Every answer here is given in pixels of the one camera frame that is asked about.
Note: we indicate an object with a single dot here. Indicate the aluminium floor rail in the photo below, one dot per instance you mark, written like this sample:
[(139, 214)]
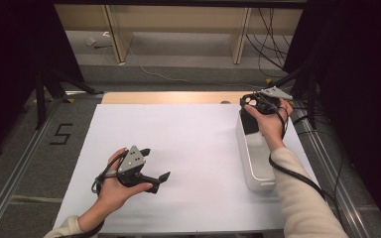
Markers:
[(330, 165), (16, 172)]

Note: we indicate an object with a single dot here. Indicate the beige wooden shelf unit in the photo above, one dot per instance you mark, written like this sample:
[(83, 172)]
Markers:
[(119, 33)]

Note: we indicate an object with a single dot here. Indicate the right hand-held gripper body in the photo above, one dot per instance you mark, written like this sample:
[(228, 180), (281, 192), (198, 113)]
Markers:
[(276, 92)]

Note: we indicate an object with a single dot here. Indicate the white plastic bin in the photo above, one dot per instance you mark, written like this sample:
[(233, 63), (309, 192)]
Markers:
[(261, 165)]

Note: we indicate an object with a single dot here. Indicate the yellow tape piece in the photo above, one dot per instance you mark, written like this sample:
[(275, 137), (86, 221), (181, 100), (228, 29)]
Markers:
[(68, 99), (269, 81)]

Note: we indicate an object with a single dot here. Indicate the black curtain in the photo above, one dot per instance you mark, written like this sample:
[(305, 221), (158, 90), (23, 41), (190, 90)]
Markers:
[(13, 66), (360, 82)]

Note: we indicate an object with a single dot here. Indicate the white table board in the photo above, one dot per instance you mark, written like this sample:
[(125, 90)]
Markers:
[(185, 148)]

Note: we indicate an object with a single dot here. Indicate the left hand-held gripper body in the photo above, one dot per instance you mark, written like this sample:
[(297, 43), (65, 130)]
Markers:
[(132, 160)]

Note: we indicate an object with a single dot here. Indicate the white plug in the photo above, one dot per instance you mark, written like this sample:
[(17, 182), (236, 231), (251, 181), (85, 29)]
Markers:
[(91, 41)]

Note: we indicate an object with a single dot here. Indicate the person's right hand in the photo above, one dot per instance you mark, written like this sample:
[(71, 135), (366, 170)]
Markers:
[(273, 129)]

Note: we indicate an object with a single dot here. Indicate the black metal stand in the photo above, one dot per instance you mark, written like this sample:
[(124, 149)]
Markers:
[(40, 99), (312, 99)]

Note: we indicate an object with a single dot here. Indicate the grey round table grommet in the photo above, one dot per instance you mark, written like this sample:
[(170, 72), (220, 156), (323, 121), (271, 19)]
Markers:
[(225, 102)]

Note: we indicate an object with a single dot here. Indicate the person's left hand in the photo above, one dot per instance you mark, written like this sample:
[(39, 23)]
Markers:
[(112, 198)]

